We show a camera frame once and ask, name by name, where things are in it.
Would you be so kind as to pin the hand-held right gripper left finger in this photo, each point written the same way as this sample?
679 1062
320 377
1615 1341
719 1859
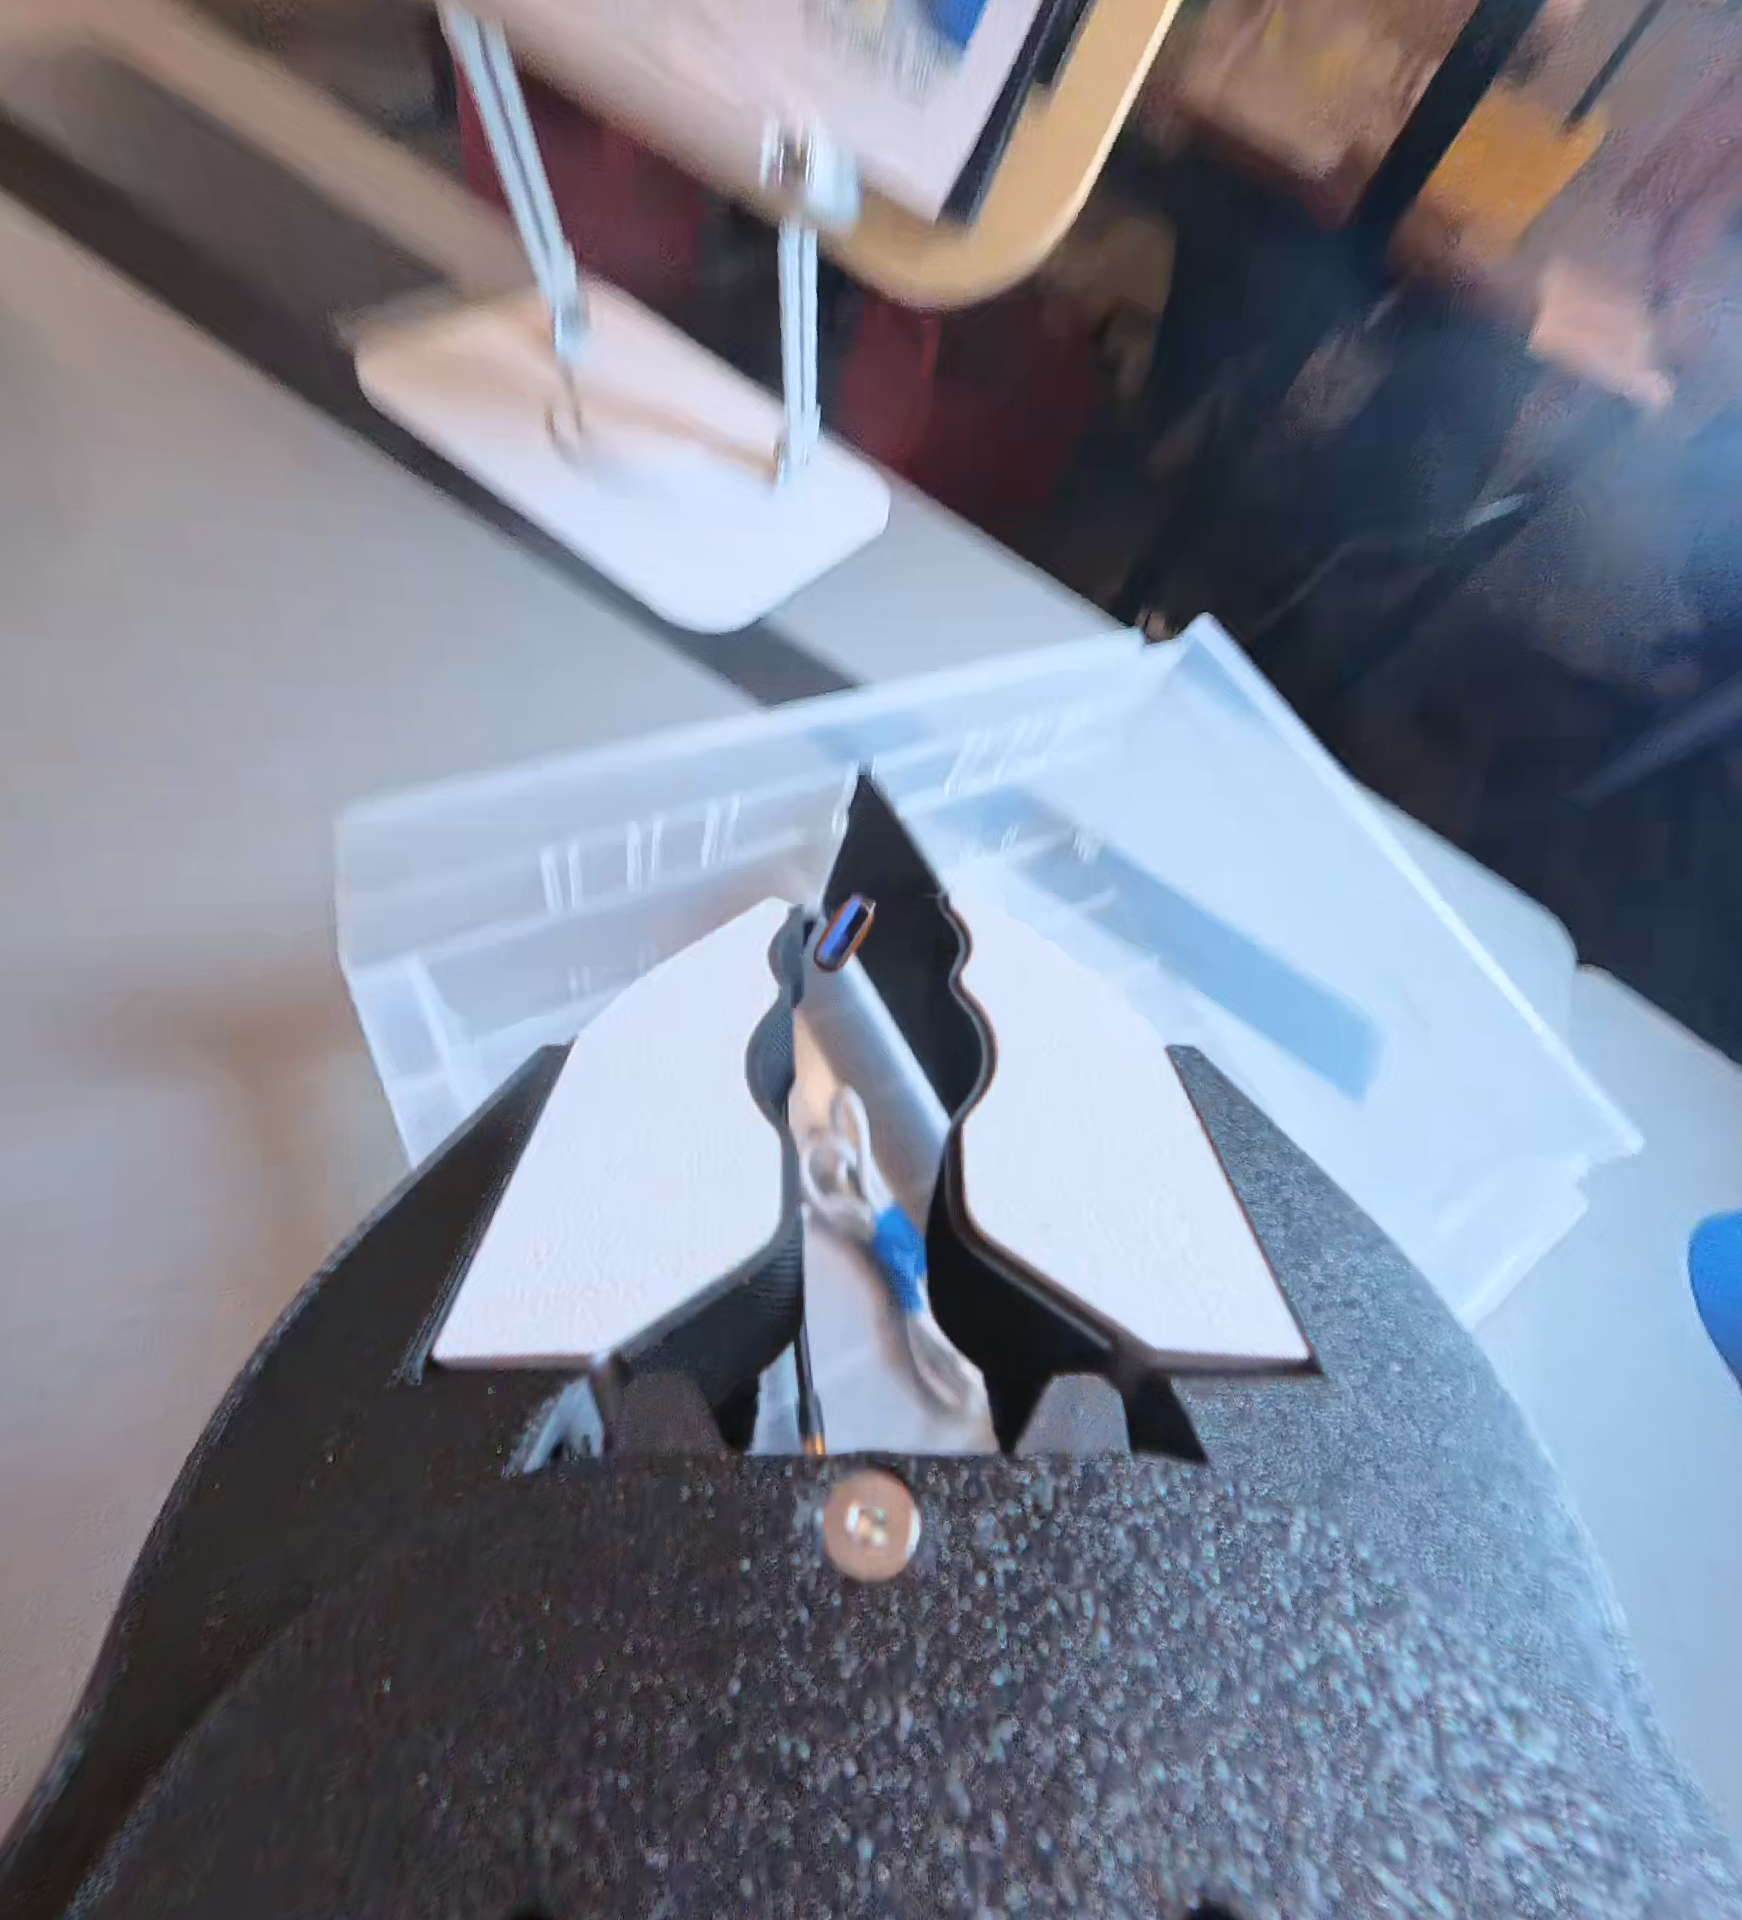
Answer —
631 1170

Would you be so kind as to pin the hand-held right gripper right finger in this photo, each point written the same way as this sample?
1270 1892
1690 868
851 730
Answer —
1110 1170

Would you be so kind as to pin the grey usb hub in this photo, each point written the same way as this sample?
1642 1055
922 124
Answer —
872 1049

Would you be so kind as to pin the clear plastic organizer box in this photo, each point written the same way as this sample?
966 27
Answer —
1231 842

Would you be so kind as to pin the round wooden table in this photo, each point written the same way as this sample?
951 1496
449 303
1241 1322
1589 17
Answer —
1053 195

